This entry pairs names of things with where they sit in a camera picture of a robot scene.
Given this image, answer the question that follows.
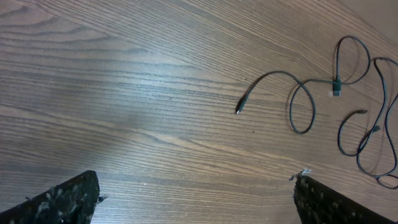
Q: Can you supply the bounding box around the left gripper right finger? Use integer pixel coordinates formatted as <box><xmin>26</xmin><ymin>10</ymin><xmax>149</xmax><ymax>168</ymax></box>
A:
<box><xmin>290</xmin><ymin>169</ymin><xmax>396</xmax><ymax>224</ymax></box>

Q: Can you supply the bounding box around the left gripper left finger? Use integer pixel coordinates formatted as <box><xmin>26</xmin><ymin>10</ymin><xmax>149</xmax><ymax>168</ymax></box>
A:
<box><xmin>1</xmin><ymin>170</ymin><xmax>100</xmax><ymax>224</ymax></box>

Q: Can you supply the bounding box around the black USB cable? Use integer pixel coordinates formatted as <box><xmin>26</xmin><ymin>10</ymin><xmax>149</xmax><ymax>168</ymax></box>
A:
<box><xmin>337</xmin><ymin>57</ymin><xmax>398</xmax><ymax>190</ymax></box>
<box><xmin>234</xmin><ymin>35</ymin><xmax>373</xmax><ymax>136</ymax></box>

